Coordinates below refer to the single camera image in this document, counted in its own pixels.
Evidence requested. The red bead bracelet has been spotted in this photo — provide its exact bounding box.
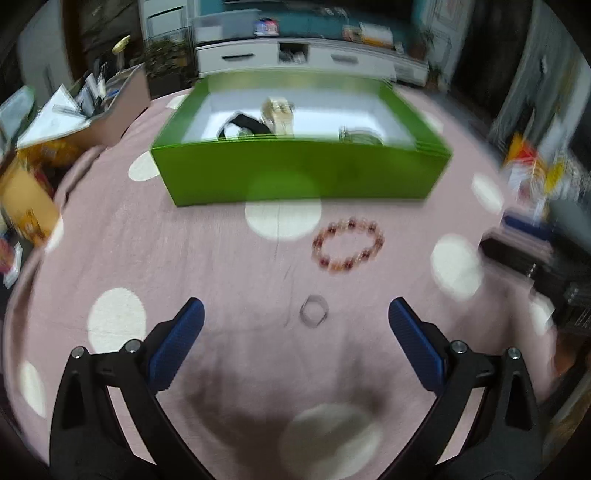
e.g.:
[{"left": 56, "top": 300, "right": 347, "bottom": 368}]
[{"left": 310, "top": 217, "right": 387, "bottom": 276}]

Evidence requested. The clear plastic storage box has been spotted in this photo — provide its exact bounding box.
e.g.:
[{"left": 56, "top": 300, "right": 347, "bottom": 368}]
[{"left": 191, "top": 9, "right": 260, "bottom": 44}]

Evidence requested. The black strap wristwatch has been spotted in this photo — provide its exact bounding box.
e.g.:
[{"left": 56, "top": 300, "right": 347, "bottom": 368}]
[{"left": 217, "top": 112, "right": 273, "bottom": 140}]

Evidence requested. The potted green plant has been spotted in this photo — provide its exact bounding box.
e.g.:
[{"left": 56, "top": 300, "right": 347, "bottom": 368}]
[{"left": 141, "top": 38, "right": 195, "bottom": 99}]

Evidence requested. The pink storage bin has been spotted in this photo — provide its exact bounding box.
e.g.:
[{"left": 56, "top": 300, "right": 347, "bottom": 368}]
[{"left": 75, "top": 64, "right": 151, "bottom": 149}]

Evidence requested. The thin dark ring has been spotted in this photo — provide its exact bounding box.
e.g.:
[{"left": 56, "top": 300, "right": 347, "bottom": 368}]
[{"left": 298, "top": 294, "right": 330, "bottom": 328}]

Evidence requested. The white plastic shopping bag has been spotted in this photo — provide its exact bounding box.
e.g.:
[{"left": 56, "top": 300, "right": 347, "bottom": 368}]
[{"left": 502, "top": 157, "right": 547, "bottom": 220}]

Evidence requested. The pink polka dot blanket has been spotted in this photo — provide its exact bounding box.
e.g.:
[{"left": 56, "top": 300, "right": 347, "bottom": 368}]
[{"left": 5, "top": 90, "right": 555, "bottom": 479}]

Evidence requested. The white tv cabinet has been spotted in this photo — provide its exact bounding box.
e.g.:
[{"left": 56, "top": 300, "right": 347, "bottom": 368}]
[{"left": 195, "top": 37, "right": 429, "bottom": 87}]

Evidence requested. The right hand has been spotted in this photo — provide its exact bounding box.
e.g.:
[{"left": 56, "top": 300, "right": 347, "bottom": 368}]
[{"left": 550, "top": 330, "right": 590, "bottom": 384}]

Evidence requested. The cream strap wristwatch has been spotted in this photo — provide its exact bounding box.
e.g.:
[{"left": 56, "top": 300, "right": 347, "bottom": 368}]
[{"left": 260, "top": 97, "right": 294, "bottom": 137}]

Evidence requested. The green cardboard box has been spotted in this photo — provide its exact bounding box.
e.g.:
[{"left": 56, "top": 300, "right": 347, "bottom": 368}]
[{"left": 151, "top": 70, "right": 452, "bottom": 206}]

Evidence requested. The white paper sheet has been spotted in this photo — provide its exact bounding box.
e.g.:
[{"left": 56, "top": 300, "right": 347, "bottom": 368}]
[{"left": 17, "top": 85, "right": 91, "bottom": 149}]

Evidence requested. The silver bangle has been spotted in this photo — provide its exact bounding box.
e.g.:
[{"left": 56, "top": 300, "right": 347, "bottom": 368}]
[{"left": 339, "top": 126, "right": 384, "bottom": 146}]

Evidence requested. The yellow bear bottle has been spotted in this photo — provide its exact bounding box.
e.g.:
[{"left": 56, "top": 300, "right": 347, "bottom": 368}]
[{"left": 1, "top": 159, "right": 59, "bottom": 247}]

